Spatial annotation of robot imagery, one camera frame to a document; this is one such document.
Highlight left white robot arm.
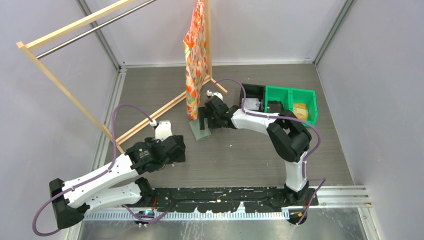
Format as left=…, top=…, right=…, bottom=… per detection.
left=49, top=135, right=186, bottom=229

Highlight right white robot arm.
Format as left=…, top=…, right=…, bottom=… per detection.
left=199, top=95, right=312, bottom=205

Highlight white cards in bin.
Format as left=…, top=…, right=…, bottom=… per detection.
left=243, top=98, right=261, bottom=111

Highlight black cards in bin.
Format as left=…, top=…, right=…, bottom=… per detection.
left=267, top=100, right=284, bottom=113

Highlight black storage bin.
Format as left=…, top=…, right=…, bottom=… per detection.
left=239, top=83, right=266, bottom=113

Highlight green bin middle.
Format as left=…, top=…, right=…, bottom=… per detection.
left=264, top=85, right=293, bottom=113

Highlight green bin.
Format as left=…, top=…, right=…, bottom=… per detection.
left=264, top=85, right=293, bottom=113
left=290, top=88, right=318, bottom=126

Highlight orange floral hanging cloth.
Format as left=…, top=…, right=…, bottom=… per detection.
left=183, top=0, right=208, bottom=120

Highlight green bin right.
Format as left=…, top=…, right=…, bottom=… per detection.
left=290, top=88, right=318, bottom=126

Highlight wooden clothes rack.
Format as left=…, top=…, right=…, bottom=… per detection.
left=16, top=0, right=229, bottom=154

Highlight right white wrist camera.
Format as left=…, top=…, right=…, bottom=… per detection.
left=206, top=90, right=223, bottom=101

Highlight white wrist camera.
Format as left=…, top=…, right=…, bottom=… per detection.
left=206, top=90, right=223, bottom=101
left=150, top=120, right=173, bottom=141

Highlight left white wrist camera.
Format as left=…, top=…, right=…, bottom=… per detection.
left=150, top=120, right=173, bottom=141

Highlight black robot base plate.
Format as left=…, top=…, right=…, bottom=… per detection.
left=121, top=186, right=320, bottom=215

